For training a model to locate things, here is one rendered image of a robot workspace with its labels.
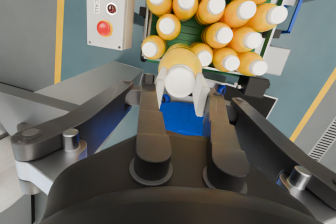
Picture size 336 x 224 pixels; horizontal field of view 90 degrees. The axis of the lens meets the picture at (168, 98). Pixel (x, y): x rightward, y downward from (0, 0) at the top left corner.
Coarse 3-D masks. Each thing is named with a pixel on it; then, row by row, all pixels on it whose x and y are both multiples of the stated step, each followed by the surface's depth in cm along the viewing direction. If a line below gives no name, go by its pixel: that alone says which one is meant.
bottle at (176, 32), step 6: (162, 18) 45; (174, 18) 45; (156, 24) 47; (174, 24) 44; (180, 24) 49; (156, 30) 49; (174, 30) 46; (162, 36) 48; (168, 36) 47; (174, 36) 48
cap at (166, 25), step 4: (164, 20) 42; (168, 20) 42; (172, 20) 42; (160, 24) 42; (164, 24) 42; (168, 24) 42; (172, 24) 42; (160, 28) 43; (164, 28) 43; (168, 28) 43; (172, 28) 43; (164, 32) 43; (168, 32) 43
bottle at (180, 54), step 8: (168, 48) 37; (176, 48) 26; (184, 48) 26; (168, 56) 25; (176, 56) 24; (184, 56) 24; (192, 56) 25; (160, 64) 26; (168, 64) 24; (176, 64) 22; (184, 64) 22; (192, 64) 24; (200, 64) 26; (192, 72) 23; (200, 72) 25
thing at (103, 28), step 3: (99, 21) 44; (102, 21) 44; (99, 24) 44; (102, 24) 44; (105, 24) 44; (108, 24) 44; (96, 27) 44; (99, 27) 44; (102, 27) 44; (105, 27) 44; (108, 27) 44; (99, 30) 44; (102, 30) 44; (105, 30) 44; (108, 30) 44; (99, 33) 45; (102, 33) 45; (105, 33) 44; (108, 33) 45
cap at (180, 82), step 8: (168, 72) 21; (176, 72) 21; (184, 72) 20; (168, 80) 21; (176, 80) 21; (184, 80) 21; (192, 80) 21; (168, 88) 21; (176, 88) 21; (184, 88) 21; (192, 88) 21; (176, 96) 22; (184, 96) 22
